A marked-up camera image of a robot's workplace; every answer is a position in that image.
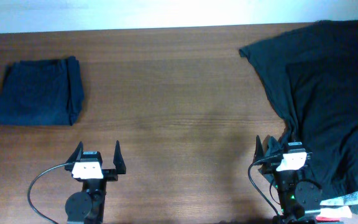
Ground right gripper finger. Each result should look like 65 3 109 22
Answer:
266 136 283 156
253 135 264 162

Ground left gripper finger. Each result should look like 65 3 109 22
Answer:
113 141 126 174
66 141 83 163

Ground black t-shirt with white print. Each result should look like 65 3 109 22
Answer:
239 21 358 199

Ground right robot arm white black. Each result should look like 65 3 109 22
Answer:
249 137 322 224

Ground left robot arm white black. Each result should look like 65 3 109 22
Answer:
65 141 126 224

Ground red white garment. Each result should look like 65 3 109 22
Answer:
316 206 352 222

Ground folded navy blue garment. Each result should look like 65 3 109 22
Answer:
0 56 85 126

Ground white grey patterned garment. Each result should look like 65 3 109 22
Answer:
320 192 358 206

